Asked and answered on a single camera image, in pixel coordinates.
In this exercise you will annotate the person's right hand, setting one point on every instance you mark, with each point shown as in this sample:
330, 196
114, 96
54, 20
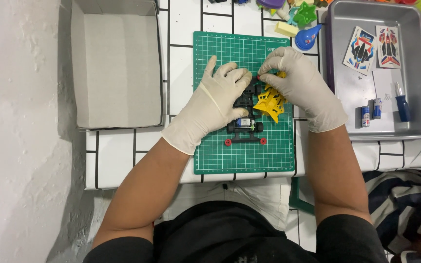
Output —
305, 87

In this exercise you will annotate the person's left hand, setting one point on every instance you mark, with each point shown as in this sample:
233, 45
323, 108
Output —
210, 106

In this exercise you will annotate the black toy car chassis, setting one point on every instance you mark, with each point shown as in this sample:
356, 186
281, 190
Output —
245, 128

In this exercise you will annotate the yellow toy car body shell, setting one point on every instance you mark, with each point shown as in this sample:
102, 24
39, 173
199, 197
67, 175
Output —
269, 104

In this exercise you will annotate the blue teardrop shaped toy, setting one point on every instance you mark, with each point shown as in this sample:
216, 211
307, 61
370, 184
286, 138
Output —
305, 39

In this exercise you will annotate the pale yellow block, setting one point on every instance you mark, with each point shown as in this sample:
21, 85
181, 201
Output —
286, 29

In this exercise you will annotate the green cutting mat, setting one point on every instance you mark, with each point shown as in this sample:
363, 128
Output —
247, 157

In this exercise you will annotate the blue black sticker sheet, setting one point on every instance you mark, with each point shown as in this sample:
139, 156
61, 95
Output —
360, 51

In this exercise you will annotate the blue silver battery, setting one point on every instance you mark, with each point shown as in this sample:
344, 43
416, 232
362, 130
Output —
365, 117
377, 108

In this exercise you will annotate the green star shaped mould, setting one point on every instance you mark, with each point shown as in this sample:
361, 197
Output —
304, 14

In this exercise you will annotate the purple plastic toy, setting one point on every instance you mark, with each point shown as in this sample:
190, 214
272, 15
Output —
270, 3

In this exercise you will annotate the red black sticker sheet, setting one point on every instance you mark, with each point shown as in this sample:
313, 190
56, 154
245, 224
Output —
389, 47

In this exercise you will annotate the open grey cardboard box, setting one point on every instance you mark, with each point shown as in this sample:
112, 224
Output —
117, 69

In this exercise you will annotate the white black lined tablecloth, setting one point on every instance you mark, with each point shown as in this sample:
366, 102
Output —
122, 157

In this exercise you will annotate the grey metal tray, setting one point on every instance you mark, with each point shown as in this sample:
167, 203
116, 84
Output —
411, 44

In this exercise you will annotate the green stool leg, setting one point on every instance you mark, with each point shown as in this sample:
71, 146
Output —
300, 202

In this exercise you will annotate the person's black shirt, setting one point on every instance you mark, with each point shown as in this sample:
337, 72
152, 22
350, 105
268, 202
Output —
228, 237

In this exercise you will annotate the striped dark white cloth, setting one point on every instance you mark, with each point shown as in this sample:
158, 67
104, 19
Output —
404, 208

